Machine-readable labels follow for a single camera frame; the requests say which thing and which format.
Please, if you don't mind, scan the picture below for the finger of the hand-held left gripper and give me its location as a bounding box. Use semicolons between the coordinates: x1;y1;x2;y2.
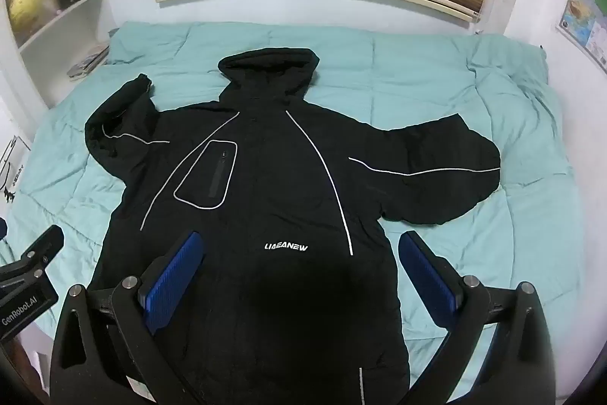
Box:
0;225;64;287

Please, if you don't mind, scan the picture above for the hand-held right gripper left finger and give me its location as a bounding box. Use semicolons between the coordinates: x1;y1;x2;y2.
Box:
50;230;209;405

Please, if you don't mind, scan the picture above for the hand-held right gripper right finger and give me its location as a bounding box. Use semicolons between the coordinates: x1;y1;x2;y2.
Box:
397;230;558;405

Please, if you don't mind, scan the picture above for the black hooded jacket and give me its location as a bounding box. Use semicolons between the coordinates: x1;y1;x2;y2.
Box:
84;48;502;405

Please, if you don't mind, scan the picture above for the stack of magazines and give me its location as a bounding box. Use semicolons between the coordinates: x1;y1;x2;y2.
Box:
66;45;111;79

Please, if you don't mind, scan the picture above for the teal quilted blanket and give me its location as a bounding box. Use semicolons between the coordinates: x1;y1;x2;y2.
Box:
0;20;577;391

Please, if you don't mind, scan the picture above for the yellow ball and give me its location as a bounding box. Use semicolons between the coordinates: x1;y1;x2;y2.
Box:
8;0;47;34

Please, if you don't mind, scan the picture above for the wall poster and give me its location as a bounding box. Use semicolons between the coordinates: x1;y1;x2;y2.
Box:
557;0;607;70

